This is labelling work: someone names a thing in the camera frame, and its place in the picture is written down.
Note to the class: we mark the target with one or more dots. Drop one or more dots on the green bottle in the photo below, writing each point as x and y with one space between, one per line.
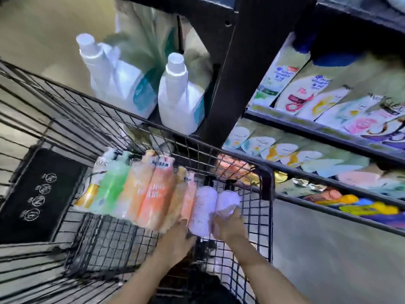
112 186

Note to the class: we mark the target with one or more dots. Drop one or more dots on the white detergent jug teal label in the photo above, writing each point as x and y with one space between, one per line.
178 104
123 82

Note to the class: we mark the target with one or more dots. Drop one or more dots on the person's right fingers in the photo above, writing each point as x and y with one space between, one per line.
238 215

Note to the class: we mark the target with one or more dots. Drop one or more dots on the lavender pump bottle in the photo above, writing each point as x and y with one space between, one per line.
227 199
202 205

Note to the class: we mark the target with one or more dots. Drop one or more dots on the person's left hand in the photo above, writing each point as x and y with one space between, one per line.
177 243

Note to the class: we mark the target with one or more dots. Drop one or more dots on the white bottle with yellow label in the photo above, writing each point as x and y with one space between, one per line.
90 189

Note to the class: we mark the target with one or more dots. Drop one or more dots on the bright orange bottle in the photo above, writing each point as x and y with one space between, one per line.
156 196

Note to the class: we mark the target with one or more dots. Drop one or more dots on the blue container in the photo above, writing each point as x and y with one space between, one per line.
329 53

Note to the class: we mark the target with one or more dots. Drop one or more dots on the orange-pink packet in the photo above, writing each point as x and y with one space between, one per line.
232 166

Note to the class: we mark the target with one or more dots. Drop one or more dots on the row of colourful packets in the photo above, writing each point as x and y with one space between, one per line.
357 205

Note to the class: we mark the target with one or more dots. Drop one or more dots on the large pale green refill bag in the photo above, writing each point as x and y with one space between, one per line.
142 34

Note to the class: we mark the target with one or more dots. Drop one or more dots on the row of pale floral pouches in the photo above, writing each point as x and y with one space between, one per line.
284 153

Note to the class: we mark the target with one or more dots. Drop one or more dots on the person's left forearm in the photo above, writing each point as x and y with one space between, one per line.
142 283

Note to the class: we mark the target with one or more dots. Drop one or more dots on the pink-orange bottle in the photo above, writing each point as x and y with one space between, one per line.
189 199

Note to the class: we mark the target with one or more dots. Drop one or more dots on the black cart panel white print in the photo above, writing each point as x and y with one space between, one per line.
38 199

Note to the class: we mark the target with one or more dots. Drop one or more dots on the black metal shelf unit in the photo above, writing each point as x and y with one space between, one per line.
253 60

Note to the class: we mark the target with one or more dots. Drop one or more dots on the person's dark clothing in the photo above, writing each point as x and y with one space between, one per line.
196 288

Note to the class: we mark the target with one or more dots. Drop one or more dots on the row of tall refill pouches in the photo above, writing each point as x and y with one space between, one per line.
319 98

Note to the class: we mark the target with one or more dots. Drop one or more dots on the person's right forearm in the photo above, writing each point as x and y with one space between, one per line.
269 278

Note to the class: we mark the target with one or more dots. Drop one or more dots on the person's left fingers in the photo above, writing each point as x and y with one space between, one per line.
188 232

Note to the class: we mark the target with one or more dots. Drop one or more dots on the person's right hand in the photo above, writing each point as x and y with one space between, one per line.
231 231

